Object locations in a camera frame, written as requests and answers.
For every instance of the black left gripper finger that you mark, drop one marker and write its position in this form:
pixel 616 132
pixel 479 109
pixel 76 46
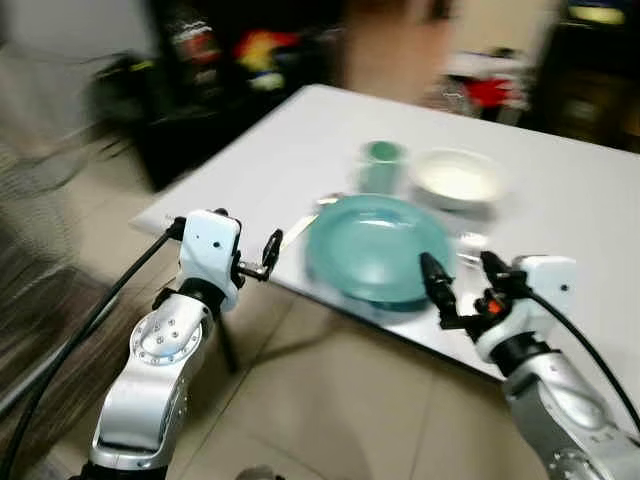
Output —
pixel 220 212
pixel 272 250

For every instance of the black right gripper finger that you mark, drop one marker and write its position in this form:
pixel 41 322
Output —
pixel 435 280
pixel 497 272

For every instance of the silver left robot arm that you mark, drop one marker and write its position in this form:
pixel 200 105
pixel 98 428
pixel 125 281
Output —
pixel 150 380

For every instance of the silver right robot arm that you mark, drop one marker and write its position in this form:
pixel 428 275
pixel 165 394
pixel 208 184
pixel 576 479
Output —
pixel 560 410

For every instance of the teal round plate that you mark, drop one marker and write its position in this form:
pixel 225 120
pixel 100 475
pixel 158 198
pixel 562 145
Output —
pixel 370 250

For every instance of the black table leg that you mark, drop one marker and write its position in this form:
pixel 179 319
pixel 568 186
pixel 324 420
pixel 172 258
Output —
pixel 227 345

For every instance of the white ribbed bowl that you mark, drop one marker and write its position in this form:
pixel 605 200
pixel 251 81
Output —
pixel 458 180

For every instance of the black cabinet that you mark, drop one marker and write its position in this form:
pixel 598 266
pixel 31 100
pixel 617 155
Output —
pixel 190 110

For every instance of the green cup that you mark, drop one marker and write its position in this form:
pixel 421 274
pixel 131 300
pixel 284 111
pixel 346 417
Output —
pixel 382 165

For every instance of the red and yellow toy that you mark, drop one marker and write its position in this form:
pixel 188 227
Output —
pixel 265 55

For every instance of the shiny patterned bag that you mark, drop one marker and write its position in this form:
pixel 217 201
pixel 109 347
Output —
pixel 447 100

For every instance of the red cloth item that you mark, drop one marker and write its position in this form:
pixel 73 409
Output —
pixel 490 92

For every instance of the grey robot leg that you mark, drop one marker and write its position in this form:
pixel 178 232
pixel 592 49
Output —
pixel 258 473

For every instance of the white storage rack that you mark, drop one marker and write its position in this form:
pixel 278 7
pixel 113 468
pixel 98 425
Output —
pixel 490 65

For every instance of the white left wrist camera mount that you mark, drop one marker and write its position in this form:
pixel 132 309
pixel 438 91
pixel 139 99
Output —
pixel 210 250

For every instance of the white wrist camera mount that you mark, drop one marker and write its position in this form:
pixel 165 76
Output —
pixel 210 250
pixel 545 285

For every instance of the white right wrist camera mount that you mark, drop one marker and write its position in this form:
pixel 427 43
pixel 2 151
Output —
pixel 545 285

